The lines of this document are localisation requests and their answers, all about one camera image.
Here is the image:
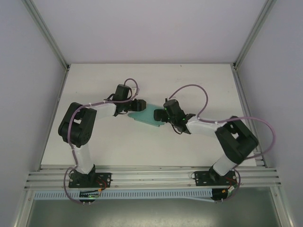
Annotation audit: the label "teal cardboard box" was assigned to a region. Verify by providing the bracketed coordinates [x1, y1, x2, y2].
[127, 104, 166, 128]

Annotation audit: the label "black round base unit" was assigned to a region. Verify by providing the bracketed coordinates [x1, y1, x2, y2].
[212, 188, 234, 203]
[79, 190, 100, 205]

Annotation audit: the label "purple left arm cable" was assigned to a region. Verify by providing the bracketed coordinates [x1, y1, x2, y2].
[63, 78, 140, 204]

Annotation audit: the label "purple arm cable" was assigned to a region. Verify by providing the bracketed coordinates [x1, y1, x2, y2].
[167, 84, 277, 190]
[63, 78, 140, 204]

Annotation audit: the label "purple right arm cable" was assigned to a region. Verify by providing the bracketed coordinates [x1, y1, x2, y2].
[167, 84, 277, 190]

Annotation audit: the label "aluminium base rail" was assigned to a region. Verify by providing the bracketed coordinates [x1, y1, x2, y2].
[23, 165, 281, 190]

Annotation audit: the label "aluminium side rail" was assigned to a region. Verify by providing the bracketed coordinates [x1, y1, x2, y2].
[37, 67, 71, 172]
[232, 68, 270, 169]

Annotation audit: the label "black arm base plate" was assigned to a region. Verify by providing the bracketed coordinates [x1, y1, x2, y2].
[68, 172, 112, 189]
[194, 170, 237, 187]

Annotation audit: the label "light blue slotted cable duct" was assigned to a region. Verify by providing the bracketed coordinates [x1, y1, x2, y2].
[34, 188, 214, 201]

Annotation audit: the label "red and orange wires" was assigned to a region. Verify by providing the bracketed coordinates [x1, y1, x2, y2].
[96, 177, 108, 193]
[223, 176, 238, 193]

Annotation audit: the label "aluminium frame post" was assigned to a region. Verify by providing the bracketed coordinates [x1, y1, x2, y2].
[233, 0, 277, 70]
[22, 0, 71, 71]

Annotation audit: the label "aluminium lower frame bar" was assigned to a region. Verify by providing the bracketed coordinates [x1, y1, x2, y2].
[269, 188, 295, 227]
[14, 189, 36, 227]

